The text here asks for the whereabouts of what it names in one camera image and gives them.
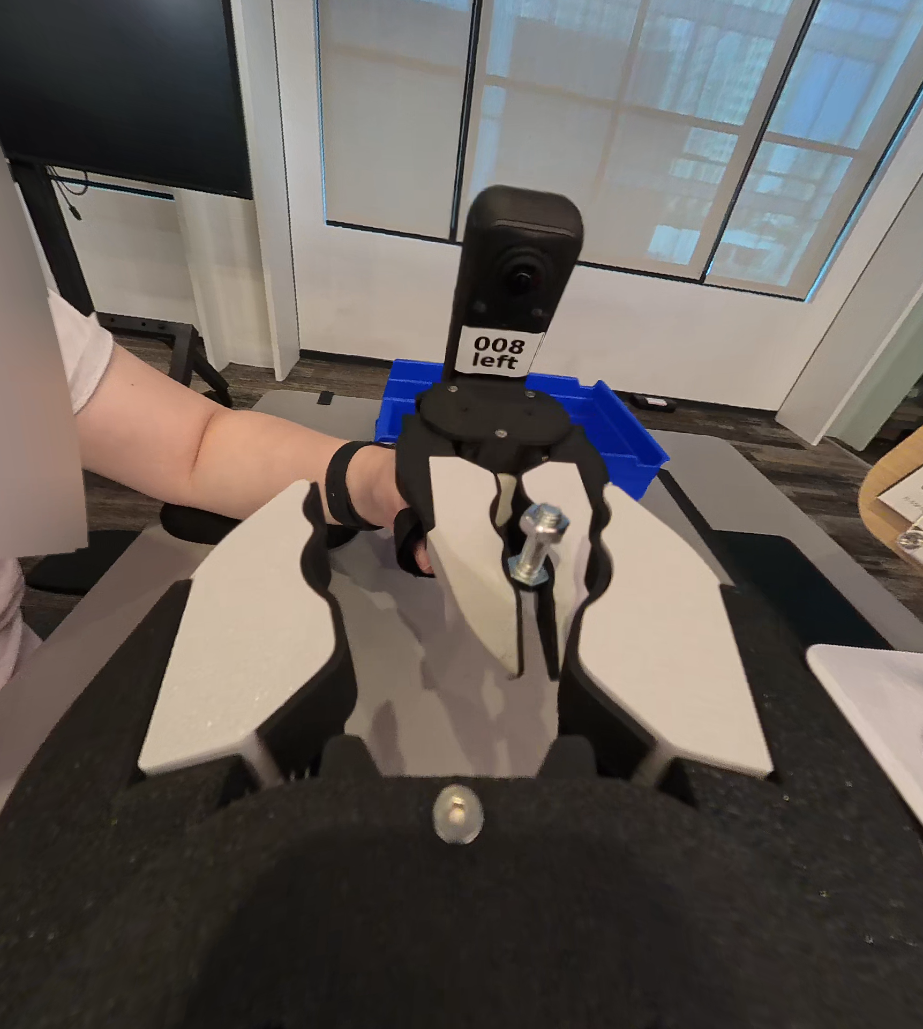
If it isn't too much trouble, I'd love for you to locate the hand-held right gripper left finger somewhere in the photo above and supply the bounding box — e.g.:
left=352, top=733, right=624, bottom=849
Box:
left=137, top=479, right=359, bottom=787

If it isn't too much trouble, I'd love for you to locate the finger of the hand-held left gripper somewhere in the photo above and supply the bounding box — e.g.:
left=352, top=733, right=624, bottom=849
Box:
left=427, top=457, right=528, bottom=678
left=519, top=460, right=592, bottom=683

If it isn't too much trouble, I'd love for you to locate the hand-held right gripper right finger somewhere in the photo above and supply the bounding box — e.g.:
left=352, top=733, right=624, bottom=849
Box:
left=568, top=481, right=776, bottom=787

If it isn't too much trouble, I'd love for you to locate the small silver hex bolt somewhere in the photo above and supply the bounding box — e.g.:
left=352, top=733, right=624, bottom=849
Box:
left=507, top=531, right=559, bottom=586

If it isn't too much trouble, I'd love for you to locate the blue plastic bin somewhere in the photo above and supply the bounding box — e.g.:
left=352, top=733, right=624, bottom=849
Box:
left=375, top=359, right=670, bottom=499

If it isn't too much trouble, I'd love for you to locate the person's left forearm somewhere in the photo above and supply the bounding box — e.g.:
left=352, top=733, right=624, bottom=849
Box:
left=71, top=341, right=342, bottom=524

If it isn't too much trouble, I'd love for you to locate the person's left hand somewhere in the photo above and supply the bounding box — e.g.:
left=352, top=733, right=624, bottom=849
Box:
left=346, top=444, right=437, bottom=577

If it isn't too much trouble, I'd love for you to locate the black wrist rest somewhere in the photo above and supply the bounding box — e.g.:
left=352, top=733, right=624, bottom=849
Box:
left=160, top=502, right=350, bottom=548

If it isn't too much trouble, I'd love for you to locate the black wrist band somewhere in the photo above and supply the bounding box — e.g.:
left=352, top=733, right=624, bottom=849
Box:
left=325, top=441, right=382, bottom=529

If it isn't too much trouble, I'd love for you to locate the wood and white document stand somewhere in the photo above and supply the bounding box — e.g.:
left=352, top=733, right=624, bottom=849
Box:
left=807, top=410, right=923, bottom=877

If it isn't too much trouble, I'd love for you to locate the black metal screen stand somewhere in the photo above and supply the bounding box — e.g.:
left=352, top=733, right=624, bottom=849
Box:
left=11, top=161, right=233, bottom=407

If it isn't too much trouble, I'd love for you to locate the large glass window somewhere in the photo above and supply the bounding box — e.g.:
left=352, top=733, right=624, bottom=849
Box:
left=317, top=0, right=923, bottom=302

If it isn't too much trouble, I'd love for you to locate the black hanging cable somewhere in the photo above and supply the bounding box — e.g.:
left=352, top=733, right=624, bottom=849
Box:
left=47, top=165, right=177, bottom=222

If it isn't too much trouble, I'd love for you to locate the large black wall screen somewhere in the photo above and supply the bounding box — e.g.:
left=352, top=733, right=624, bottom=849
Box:
left=0, top=0, right=255, bottom=200

